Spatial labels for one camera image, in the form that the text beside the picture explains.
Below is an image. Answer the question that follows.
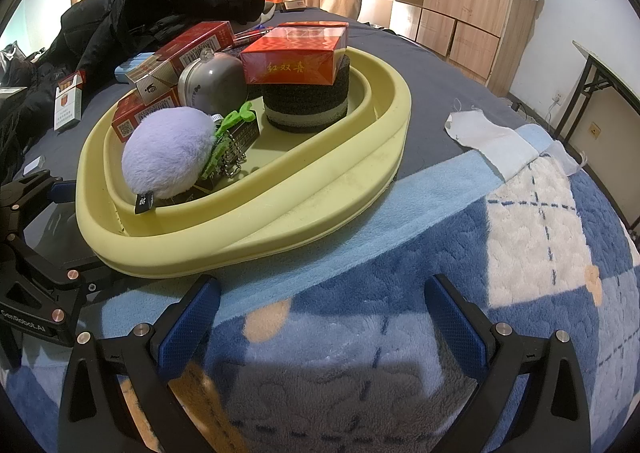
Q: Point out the long red white cigarette box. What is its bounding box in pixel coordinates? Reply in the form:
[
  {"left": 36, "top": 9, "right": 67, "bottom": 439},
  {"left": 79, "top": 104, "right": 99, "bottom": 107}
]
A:
[{"left": 125, "top": 21, "right": 236, "bottom": 104}]

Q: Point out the white cloth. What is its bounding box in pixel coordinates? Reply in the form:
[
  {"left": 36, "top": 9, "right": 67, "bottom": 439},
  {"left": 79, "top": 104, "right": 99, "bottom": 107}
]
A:
[{"left": 444, "top": 108, "right": 587, "bottom": 180}]

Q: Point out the white cigarette pack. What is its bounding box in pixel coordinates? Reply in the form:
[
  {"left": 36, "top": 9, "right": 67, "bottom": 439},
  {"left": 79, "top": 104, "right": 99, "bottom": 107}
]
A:
[{"left": 53, "top": 70, "right": 87, "bottom": 134}]

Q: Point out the orange red cigarette box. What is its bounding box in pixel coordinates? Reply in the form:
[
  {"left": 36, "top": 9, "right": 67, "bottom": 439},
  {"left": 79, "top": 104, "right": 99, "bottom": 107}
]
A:
[{"left": 240, "top": 21, "right": 350, "bottom": 86}]

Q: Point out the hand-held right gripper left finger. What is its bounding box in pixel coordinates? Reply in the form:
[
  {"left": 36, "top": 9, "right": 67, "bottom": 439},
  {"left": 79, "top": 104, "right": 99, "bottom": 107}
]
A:
[{"left": 59, "top": 275, "right": 222, "bottom": 453}]

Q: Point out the green keychain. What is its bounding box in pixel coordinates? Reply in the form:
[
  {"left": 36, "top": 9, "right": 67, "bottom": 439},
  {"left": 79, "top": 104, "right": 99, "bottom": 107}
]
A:
[{"left": 210, "top": 102, "right": 259, "bottom": 178}]

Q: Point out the blue white checkered blanket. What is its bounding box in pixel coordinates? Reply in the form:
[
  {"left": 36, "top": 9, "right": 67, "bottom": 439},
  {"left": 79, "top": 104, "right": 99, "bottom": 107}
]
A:
[{"left": 0, "top": 125, "right": 640, "bottom": 453}]

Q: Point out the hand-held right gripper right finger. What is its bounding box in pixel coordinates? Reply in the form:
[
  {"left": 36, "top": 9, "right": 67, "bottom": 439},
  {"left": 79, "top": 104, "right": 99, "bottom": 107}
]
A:
[{"left": 424, "top": 274, "right": 592, "bottom": 453}]

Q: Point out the pale yellow plastic basin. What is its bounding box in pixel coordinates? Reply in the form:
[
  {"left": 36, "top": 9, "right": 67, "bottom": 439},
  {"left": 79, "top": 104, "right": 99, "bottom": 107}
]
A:
[{"left": 75, "top": 45, "right": 414, "bottom": 280}]

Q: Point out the purple plush puff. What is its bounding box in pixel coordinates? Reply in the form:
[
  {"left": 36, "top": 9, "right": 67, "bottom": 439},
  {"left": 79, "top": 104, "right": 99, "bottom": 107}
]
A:
[{"left": 121, "top": 106, "right": 217, "bottom": 215}]

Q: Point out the grey round case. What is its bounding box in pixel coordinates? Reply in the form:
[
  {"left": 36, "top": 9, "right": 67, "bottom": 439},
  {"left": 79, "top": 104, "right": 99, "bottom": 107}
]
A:
[{"left": 177, "top": 49, "right": 250, "bottom": 115}]

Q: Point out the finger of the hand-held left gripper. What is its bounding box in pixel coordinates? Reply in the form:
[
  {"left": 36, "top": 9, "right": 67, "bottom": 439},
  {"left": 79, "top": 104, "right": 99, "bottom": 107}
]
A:
[
  {"left": 0, "top": 170, "right": 79, "bottom": 235},
  {"left": 9, "top": 235, "right": 117, "bottom": 306}
]

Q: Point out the black sponge with grey band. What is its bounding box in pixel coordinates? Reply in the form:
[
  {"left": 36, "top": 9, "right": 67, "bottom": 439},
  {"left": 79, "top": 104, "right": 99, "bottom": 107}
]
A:
[{"left": 261, "top": 50, "right": 353, "bottom": 135}]

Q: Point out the black folding table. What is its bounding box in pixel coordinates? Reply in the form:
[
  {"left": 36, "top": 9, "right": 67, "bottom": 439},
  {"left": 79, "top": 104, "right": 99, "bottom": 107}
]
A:
[{"left": 552, "top": 40, "right": 640, "bottom": 150}]

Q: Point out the red pen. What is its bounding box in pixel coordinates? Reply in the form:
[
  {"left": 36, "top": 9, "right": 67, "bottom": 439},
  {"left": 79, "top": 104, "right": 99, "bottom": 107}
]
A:
[{"left": 232, "top": 28, "right": 274, "bottom": 42}]

